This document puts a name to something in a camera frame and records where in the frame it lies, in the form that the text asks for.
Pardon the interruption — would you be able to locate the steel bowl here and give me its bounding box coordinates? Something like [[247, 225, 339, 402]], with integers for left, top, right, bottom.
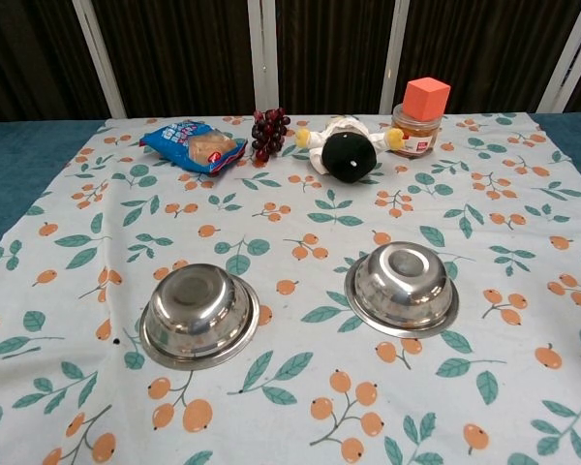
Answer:
[[343, 240, 461, 340], [138, 263, 261, 373]]

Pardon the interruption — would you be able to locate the floral tablecloth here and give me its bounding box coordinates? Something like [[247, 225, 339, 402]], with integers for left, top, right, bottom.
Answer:
[[0, 111, 581, 465]]

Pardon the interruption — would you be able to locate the orange cube block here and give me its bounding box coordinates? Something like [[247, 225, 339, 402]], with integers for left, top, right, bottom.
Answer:
[[400, 76, 452, 122]]

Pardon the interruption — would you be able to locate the black-haired plush doll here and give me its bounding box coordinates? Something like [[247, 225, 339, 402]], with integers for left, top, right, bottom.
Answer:
[[294, 114, 407, 184]]

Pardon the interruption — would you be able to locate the dark red grape bunch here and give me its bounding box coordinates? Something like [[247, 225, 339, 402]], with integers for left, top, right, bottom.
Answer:
[[250, 107, 291, 164]]

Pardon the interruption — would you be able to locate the blue snack bag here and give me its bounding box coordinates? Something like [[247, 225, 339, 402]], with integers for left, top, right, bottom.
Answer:
[[138, 119, 249, 175]]

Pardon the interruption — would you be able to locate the white partition frame post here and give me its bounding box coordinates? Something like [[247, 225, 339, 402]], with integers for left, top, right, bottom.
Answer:
[[536, 0, 581, 113], [246, 0, 280, 117], [380, 0, 414, 116], [71, 0, 127, 120]]

